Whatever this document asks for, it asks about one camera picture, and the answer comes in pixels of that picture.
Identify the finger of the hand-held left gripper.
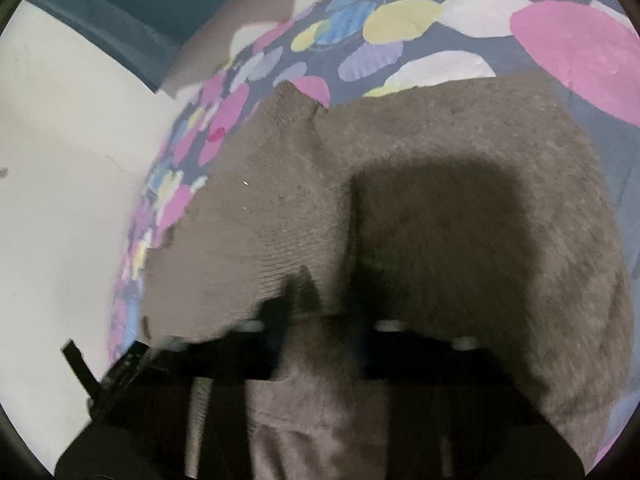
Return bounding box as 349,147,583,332
62,339,152,412

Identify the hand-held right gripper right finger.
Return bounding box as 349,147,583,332
351,309,587,480

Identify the brown fleece garment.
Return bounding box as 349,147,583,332
142,72,633,480

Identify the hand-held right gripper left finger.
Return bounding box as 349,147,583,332
55,279,294,480

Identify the colourful dotted blanket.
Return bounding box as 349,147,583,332
107,0,640,463

